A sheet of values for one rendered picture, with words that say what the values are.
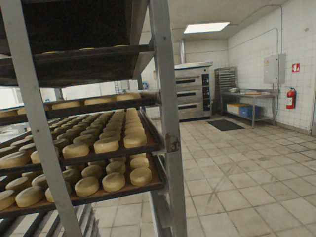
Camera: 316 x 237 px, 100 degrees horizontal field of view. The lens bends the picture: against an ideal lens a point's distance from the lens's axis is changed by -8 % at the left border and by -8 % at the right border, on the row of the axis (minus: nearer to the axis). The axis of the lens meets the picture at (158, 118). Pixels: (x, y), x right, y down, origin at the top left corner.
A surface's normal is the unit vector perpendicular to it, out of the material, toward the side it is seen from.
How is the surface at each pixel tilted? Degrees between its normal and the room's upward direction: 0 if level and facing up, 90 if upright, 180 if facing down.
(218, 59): 90
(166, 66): 90
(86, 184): 0
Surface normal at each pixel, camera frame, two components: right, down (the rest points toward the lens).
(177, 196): 0.19, 0.18
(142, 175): -0.11, -0.97
